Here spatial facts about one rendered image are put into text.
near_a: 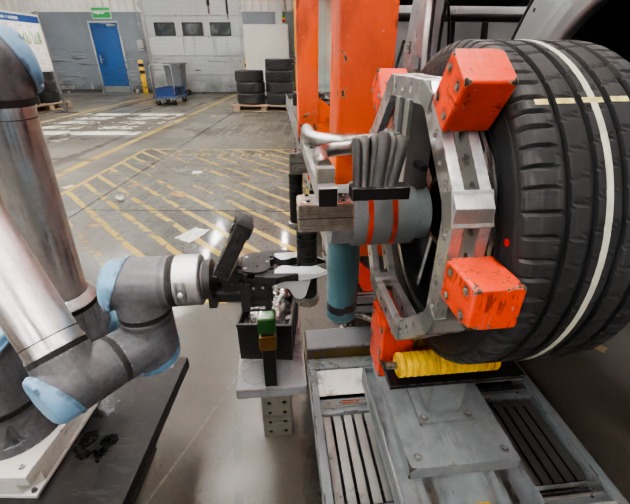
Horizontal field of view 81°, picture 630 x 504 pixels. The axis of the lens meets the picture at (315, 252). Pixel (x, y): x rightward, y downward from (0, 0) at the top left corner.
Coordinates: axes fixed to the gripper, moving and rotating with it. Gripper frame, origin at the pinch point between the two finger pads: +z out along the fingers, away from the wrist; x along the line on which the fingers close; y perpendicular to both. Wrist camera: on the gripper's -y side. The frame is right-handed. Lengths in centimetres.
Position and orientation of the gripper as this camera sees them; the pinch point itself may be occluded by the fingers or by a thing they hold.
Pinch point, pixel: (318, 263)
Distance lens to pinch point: 65.4
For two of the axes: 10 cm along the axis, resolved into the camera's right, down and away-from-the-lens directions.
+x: 1.0, 4.7, -8.8
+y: 0.0, 8.8, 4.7
